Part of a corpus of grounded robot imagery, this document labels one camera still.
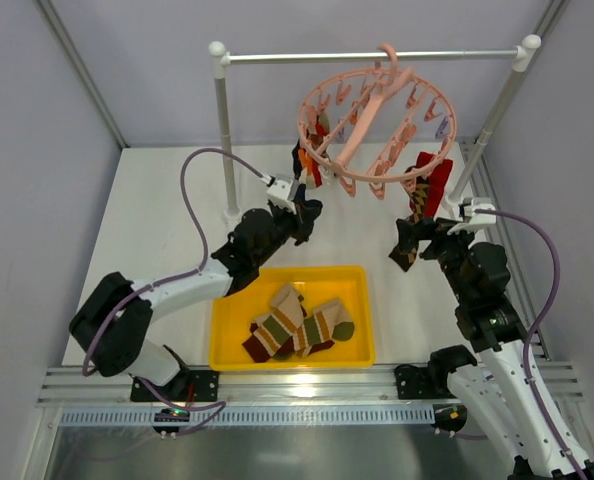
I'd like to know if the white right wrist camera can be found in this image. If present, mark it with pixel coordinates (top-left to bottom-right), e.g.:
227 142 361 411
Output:
448 197 496 235

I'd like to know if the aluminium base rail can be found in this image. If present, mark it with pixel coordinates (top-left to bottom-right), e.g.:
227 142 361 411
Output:
39 362 586 406

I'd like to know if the yellow plastic tray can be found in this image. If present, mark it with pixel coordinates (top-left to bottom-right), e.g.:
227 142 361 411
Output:
209 266 375 371

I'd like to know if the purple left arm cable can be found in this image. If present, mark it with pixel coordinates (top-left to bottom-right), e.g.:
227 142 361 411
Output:
80 148 278 376

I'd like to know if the orange brown argyle sock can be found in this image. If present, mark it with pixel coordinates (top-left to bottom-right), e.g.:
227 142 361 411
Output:
298 112 332 189

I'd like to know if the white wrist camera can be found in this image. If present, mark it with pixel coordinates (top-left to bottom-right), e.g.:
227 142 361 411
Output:
260 174 299 214
448 197 496 235

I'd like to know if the navy blue sock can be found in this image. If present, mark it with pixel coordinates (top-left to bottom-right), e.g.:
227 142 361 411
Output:
291 141 313 202

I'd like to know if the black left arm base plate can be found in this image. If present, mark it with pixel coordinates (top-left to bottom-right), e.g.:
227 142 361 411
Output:
130 369 220 403

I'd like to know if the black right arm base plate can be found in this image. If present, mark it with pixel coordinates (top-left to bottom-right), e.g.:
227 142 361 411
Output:
393 364 444 400

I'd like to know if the beige striped sock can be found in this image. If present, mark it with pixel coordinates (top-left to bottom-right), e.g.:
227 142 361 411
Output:
243 283 306 363
243 317 335 363
293 298 355 358

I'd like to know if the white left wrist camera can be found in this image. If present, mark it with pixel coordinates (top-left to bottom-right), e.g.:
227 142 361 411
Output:
260 174 299 214

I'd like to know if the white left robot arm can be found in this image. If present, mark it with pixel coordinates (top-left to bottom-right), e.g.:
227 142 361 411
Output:
69 199 323 386

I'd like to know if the red sock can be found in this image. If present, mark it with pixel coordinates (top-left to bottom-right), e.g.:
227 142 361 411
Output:
410 159 453 218

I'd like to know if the white slotted cable duct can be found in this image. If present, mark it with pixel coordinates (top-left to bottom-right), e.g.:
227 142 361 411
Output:
59 404 435 428

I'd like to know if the pink round clip hanger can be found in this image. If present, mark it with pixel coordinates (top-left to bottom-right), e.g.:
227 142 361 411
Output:
296 43 457 199

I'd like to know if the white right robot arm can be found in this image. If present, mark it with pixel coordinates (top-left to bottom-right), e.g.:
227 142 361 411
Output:
391 218 594 479

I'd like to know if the white metal drying rack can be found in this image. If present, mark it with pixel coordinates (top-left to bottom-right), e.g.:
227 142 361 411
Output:
208 34 542 224

